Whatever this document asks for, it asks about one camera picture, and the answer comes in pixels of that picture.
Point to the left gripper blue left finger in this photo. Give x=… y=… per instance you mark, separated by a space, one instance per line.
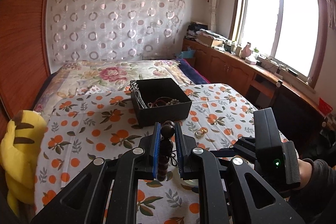
x=155 y=144

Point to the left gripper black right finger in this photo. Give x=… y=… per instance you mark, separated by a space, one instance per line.
x=181 y=150

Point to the silver hair comb pin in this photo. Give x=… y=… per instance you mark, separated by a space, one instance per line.
x=134 y=88

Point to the black square jewelry box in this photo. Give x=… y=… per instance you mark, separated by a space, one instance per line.
x=165 y=101

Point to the person's right hand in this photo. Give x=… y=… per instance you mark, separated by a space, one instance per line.
x=305 y=171

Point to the gold rings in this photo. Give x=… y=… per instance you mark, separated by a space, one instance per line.
x=200 y=132

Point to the wooden cabinet counter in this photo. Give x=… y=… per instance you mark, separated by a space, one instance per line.
x=290 y=106

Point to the purple blanket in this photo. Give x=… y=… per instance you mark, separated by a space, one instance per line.
x=191 y=73

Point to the orange print white cloth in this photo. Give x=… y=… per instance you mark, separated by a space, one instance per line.
x=83 y=128

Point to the teal bag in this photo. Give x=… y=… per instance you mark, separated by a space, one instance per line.
x=188 y=54

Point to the floral quilt bed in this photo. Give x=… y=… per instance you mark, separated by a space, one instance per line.
x=83 y=77

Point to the cardboard box on counter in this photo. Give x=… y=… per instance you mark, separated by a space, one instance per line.
x=209 y=41

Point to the pink figurine on sill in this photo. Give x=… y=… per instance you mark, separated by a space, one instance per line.
x=246 y=51

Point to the circle pattern sheer curtain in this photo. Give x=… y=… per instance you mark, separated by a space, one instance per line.
x=97 y=30

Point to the yellow striped plush toy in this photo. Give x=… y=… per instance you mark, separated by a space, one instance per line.
x=20 y=148

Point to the wooden louvered wardrobe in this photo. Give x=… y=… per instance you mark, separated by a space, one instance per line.
x=24 y=61

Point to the window with brown frame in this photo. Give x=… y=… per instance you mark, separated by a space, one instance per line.
x=291 y=32

